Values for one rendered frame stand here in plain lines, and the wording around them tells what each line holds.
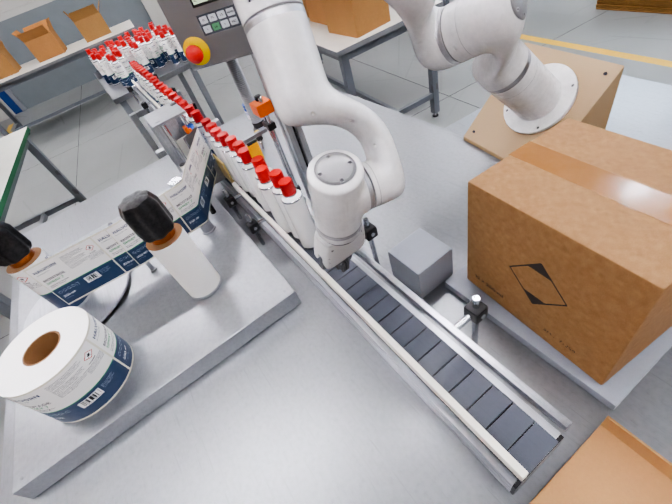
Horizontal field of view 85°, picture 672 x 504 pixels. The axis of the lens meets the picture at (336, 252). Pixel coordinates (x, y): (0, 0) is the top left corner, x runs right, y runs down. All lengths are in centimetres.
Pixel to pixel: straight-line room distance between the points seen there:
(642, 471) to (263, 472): 60
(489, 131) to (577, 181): 62
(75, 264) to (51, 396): 36
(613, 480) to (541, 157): 50
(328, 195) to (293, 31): 22
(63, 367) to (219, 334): 29
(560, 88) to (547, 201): 60
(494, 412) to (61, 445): 85
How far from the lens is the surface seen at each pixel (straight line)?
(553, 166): 69
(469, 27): 88
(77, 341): 91
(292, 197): 85
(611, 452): 76
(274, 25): 56
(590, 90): 117
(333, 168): 53
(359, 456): 73
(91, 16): 642
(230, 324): 90
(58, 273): 117
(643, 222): 62
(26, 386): 93
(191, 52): 97
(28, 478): 104
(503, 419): 69
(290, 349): 86
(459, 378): 71
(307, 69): 55
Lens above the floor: 153
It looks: 45 degrees down
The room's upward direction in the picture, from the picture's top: 21 degrees counter-clockwise
